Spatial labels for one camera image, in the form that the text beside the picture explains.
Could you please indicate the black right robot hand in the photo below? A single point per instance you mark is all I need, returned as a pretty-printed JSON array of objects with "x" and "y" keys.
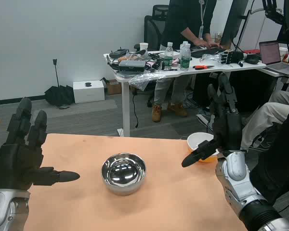
[{"x": 227, "y": 130}]

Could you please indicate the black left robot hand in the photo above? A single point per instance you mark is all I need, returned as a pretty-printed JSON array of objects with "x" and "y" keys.
[{"x": 17, "y": 163}]

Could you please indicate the white and orange plastic bowl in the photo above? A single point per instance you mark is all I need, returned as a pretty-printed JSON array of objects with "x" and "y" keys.
[{"x": 197, "y": 140}]

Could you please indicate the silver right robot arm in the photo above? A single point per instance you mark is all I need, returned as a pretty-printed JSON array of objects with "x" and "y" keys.
[{"x": 240, "y": 185}]

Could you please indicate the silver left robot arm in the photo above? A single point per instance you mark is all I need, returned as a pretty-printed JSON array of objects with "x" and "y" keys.
[{"x": 4, "y": 209}]

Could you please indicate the shiny steel bowl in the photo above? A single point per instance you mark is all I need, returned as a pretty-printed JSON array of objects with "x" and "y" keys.
[{"x": 123, "y": 173}]

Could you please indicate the white power strip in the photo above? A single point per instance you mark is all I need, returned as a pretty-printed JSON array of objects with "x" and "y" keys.
[{"x": 202, "y": 119}]

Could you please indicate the seated person in beige trousers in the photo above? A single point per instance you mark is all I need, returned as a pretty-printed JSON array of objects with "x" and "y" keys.
[{"x": 267, "y": 115}]

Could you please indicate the operator in dark hoodie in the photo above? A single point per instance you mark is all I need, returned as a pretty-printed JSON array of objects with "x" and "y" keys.
[{"x": 279, "y": 163}]

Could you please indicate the white office desk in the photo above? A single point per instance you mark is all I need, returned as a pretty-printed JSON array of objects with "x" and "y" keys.
[{"x": 207, "y": 69}]

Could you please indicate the black robot hand on desk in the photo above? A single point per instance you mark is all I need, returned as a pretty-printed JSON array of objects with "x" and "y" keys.
[{"x": 232, "y": 57}]

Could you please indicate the black folded umbrella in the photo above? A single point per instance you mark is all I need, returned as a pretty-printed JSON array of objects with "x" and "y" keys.
[{"x": 59, "y": 95}]

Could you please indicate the black keyboard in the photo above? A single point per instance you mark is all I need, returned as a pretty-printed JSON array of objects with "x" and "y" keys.
[{"x": 207, "y": 51}]

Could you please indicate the grey open laptop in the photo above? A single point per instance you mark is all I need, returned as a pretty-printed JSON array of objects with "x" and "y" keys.
[{"x": 271, "y": 54}]

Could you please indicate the clear plastic bag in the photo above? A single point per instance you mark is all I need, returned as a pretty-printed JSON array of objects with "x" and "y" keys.
[{"x": 145, "y": 78}]

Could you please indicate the black stand pole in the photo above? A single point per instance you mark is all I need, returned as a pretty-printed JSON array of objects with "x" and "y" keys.
[{"x": 56, "y": 72}]

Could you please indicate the white cardboard product box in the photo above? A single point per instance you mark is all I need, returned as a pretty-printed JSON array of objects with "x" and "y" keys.
[{"x": 89, "y": 92}]

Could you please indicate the black computer monitor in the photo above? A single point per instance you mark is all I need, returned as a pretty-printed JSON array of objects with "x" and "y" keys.
[{"x": 233, "y": 24}]

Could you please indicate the grey flat device box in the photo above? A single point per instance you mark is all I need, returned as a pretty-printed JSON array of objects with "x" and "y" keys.
[{"x": 132, "y": 65}]

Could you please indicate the person in black top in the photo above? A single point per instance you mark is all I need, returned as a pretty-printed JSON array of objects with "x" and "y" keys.
[{"x": 190, "y": 19}]

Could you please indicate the white paper cup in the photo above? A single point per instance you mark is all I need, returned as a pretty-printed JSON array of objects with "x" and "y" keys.
[{"x": 143, "y": 46}]

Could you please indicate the brown cardboard box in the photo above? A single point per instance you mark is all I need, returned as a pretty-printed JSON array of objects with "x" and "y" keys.
[{"x": 114, "y": 87}]

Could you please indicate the black office chair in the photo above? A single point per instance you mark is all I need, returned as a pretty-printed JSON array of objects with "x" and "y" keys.
[{"x": 154, "y": 29}]

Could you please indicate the hand exoskeleton glove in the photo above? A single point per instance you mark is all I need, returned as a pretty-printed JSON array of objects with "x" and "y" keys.
[{"x": 273, "y": 12}]

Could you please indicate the black remote controller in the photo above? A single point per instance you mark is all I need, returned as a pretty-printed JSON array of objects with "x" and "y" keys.
[{"x": 118, "y": 53}]

